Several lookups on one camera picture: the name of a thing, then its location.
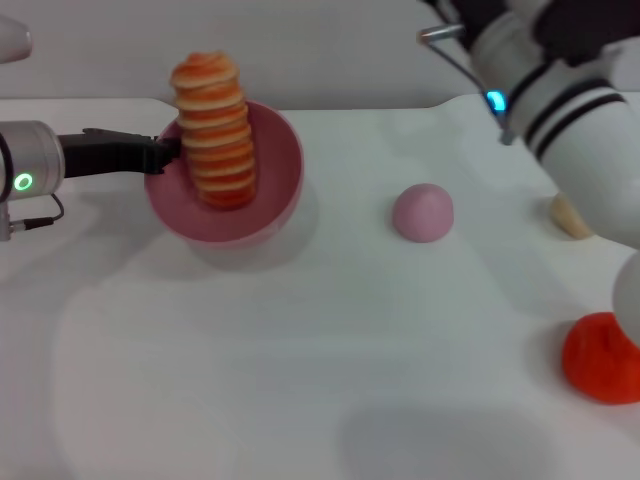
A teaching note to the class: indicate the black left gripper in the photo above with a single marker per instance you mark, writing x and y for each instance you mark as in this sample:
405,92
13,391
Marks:
105,152

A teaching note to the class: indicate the orange striped bread roll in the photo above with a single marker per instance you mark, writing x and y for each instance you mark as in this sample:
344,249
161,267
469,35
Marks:
217,135

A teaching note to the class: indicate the pink plastic bowl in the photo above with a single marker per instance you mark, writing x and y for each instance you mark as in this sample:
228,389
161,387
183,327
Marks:
260,210

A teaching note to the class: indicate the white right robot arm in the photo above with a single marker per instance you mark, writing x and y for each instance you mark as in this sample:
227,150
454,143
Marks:
585,125

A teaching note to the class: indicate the pink round bun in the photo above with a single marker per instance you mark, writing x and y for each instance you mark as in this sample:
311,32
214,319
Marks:
424,214

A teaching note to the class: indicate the beige round bun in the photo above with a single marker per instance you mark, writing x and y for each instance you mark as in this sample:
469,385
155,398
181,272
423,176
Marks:
567,220

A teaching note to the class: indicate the red orange bun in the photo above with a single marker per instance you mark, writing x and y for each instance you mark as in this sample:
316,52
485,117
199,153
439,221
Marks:
595,362

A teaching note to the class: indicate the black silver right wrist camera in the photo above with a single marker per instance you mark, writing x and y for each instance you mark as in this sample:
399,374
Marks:
585,30

